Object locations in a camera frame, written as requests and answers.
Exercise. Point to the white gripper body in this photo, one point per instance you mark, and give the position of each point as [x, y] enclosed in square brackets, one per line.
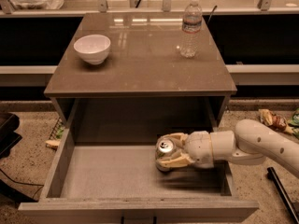
[199, 148]

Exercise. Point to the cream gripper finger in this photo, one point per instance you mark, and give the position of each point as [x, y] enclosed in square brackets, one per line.
[173, 141]
[178, 162]

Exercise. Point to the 7up soda can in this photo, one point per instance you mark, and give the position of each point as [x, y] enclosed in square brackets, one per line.
[162, 155]

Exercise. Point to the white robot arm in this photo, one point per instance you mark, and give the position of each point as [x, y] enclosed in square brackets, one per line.
[249, 143]

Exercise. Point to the open grey top drawer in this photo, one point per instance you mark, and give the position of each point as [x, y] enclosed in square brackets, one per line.
[98, 183]

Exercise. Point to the brown snack bag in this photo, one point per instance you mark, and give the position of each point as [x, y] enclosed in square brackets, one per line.
[274, 121]

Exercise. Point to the black bar on floor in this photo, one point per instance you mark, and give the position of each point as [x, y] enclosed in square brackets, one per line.
[272, 175]

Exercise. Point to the green snack bag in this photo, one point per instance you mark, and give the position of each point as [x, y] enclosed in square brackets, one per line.
[294, 123]

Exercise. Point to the clear plastic water bottle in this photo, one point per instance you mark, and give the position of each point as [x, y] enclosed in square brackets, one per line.
[191, 27]

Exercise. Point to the white ceramic bowl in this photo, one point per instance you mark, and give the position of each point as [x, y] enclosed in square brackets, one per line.
[93, 49]

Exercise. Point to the metal railing shelf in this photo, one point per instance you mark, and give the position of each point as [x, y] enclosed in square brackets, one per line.
[149, 0]

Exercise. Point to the black object at left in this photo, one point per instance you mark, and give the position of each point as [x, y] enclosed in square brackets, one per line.
[9, 123]

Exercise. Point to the black drawer handle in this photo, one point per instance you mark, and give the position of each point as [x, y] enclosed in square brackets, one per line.
[138, 220]

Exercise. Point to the wire basket with snacks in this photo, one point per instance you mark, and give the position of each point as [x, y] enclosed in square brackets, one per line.
[55, 135]

